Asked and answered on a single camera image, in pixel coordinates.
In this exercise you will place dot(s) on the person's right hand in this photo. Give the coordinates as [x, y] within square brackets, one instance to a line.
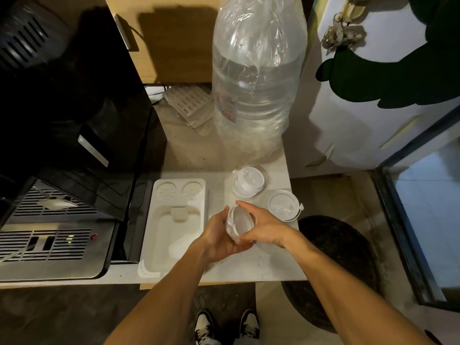
[271, 228]

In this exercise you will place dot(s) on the person's left hand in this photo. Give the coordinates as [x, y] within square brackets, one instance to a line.
[215, 240]

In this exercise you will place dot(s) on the person's right thumb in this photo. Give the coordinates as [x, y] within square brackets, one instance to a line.
[246, 241]

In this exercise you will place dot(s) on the person's left thumb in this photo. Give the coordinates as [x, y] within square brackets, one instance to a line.
[223, 216]

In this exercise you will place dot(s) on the clear plastic cup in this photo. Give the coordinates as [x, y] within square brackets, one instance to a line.
[240, 222]

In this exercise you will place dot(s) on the person's right forearm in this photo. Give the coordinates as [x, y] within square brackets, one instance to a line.
[345, 287]

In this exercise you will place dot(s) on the person's left forearm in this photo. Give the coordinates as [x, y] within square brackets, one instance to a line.
[161, 305]

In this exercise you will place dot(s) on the stack of white sip lids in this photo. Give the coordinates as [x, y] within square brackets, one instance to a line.
[248, 181]

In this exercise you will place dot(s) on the white flat plastic lid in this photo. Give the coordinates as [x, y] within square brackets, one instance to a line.
[284, 206]

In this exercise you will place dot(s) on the person's right shoe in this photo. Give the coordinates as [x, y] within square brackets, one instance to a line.
[249, 325]

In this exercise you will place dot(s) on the person's shoe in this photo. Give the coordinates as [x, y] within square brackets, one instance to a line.
[249, 325]
[205, 328]

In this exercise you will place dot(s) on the person's left shoe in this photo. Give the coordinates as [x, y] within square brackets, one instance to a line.
[205, 328]

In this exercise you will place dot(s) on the white slotted plastic tray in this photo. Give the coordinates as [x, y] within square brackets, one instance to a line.
[190, 104]

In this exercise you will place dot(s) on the large clear water bottle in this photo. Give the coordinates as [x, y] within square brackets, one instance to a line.
[251, 100]

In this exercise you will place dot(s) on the silver drip tray grate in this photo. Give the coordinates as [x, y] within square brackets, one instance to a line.
[50, 240]

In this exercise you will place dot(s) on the dark framed glass door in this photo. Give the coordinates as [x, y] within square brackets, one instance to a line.
[420, 219]

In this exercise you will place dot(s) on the black coffee machine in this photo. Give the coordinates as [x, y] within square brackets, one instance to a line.
[72, 122]

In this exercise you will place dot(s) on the clear plastic bag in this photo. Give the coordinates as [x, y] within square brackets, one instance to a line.
[258, 35]

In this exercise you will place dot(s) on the wooden cabinet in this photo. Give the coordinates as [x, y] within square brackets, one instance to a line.
[172, 39]

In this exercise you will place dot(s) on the hanging dried flower decoration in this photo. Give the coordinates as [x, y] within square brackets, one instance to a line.
[343, 30]

